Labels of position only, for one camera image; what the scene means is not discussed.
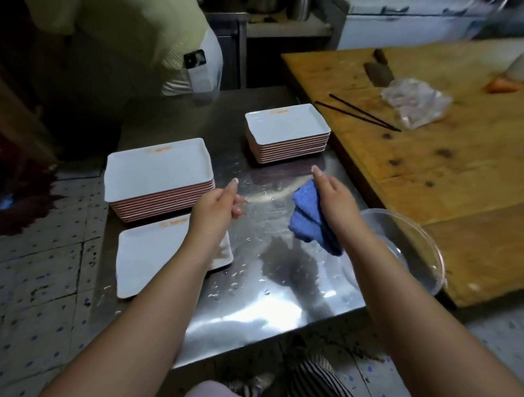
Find orange carrot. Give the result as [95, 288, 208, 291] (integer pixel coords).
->
[485, 77, 523, 94]

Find stainless steel cabinet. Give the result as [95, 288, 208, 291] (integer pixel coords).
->
[204, 12, 248, 91]

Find person's right forearm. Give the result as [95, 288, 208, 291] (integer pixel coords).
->
[343, 222, 524, 397]

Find white chest freezer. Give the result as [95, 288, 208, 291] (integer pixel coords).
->
[327, 0, 524, 51]

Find wooden table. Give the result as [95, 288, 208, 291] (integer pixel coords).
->
[281, 39, 524, 308]

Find wiped plates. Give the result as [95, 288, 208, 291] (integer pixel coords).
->
[116, 213, 234, 299]

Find clear glass bowl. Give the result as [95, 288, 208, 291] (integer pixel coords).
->
[360, 208, 447, 297]

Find black shoe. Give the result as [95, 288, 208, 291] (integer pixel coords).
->
[286, 335, 312, 360]

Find black smartphone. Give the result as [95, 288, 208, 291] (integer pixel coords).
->
[183, 49, 207, 69]

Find steel work table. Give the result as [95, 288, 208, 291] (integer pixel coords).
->
[90, 86, 367, 369]

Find blue cloth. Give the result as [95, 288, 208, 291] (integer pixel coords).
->
[288, 179, 344, 257]

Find person's right hand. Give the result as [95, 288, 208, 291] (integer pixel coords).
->
[311, 165, 363, 242]

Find stack of white plates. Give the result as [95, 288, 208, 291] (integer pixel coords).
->
[103, 137, 216, 223]
[245, 103, 331, 164]

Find crumpled clear plastic bag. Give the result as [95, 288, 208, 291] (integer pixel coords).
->
[380, 77, 454, 130]

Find steel cleaver with dark handle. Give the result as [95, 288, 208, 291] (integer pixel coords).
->
[363, 48, 395, 87]

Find steel jug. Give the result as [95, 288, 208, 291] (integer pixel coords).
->
[286, 0, 312, 22]

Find white cup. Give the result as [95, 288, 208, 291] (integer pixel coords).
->
[505, 53, 524, 82]

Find mop with dark red head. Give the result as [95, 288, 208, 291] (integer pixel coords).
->
[0, 163, 66, 236]

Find striped garment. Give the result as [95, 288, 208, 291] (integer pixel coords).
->
[229, 356, 353, 397]

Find beige side counter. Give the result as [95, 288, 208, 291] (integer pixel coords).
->
[245, 20, 332, 38]

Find person's left hand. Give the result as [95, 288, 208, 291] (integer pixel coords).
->
[186, 178, 246, 256]

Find person's left forearm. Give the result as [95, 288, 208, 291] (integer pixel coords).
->
[40, 241, 213, 397]

